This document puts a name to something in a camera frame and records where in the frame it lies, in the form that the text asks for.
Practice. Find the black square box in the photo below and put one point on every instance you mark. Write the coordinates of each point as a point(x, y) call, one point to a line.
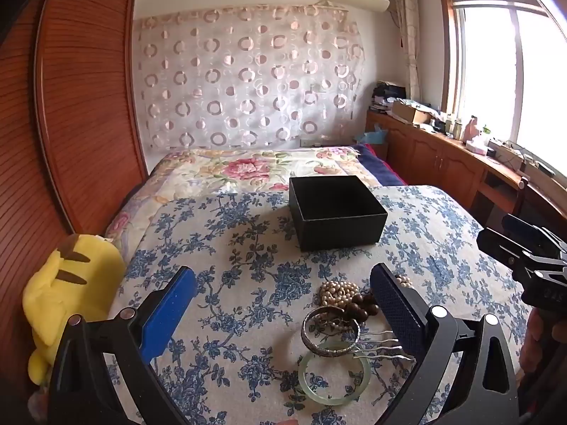
point(336, 230)

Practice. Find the yellow plush toy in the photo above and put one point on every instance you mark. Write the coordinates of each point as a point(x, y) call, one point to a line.
point(66, 301)

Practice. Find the navy blanket with red edge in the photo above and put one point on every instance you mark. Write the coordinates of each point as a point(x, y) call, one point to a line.
point(376, 164)

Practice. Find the dark wooden chair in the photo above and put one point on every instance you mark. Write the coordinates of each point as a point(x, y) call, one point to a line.
point(538, 199)

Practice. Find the person's right hand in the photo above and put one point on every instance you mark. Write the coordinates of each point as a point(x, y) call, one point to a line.
point(534, 341)

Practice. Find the pink bottle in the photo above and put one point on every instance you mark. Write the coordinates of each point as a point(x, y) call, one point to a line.
point(471, 130)

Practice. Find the open cardboard box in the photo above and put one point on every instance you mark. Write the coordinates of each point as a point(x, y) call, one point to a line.
point(412, 113)

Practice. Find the blue floral white cloth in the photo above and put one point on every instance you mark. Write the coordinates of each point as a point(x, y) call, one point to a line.
point(248, 274)

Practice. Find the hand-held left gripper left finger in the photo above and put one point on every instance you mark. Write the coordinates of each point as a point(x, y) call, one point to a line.
point(170, 314)

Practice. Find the silver metal bangle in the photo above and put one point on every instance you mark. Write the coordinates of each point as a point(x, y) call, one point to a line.
point(305, 332)

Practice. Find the circle-print sheer curtain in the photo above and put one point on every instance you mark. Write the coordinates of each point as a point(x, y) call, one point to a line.
point(248, 75)

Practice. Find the blue plastic bag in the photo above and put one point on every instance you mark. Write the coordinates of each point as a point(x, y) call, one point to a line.
point(374, 137)

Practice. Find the silver hair comb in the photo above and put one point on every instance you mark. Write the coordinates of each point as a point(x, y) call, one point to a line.
point(390, 357)

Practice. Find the white tissue box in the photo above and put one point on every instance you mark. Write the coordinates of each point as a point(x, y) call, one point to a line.
point(476, 148)

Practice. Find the pale green jade bangle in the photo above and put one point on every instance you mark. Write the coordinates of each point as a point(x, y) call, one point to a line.
point(332, 398)

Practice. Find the beige window curtain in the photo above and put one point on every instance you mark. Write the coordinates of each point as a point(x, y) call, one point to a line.
point(407, 31)

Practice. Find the white power strip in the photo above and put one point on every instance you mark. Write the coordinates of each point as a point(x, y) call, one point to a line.
point(507, 155)

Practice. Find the long wooden cabinet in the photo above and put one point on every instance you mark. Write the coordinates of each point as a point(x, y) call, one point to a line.
point(425, 155)

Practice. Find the wooden-framed window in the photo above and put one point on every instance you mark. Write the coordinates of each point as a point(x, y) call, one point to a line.
point(487, 75)

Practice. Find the green-capped small bottle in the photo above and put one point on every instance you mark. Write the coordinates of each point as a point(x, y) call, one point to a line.
point(486, 133)

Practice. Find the pink floral quilt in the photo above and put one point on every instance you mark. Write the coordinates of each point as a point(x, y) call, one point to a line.
point(248, 168)

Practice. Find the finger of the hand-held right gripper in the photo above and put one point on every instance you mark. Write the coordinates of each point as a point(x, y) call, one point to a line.
point(500, 248)
point(527, 229)

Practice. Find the pile of dark clutter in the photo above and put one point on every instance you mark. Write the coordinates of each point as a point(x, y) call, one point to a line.
point(385, 95)

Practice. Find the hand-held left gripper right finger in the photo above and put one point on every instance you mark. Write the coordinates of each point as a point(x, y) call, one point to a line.
point(396, 310)

